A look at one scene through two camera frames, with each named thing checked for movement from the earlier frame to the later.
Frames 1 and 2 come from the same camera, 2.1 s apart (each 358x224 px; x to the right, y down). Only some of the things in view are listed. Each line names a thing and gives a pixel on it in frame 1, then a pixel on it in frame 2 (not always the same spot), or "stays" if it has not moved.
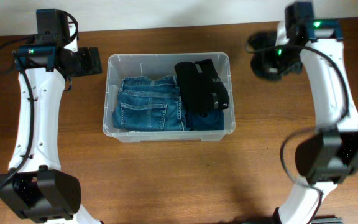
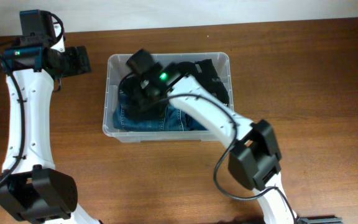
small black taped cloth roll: x=265 y=58 -> x=134 y=104
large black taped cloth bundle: x=202 y=89 stays
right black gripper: x=290 y=68 -> x=145 y=101
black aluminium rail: x=327 y=219 stays
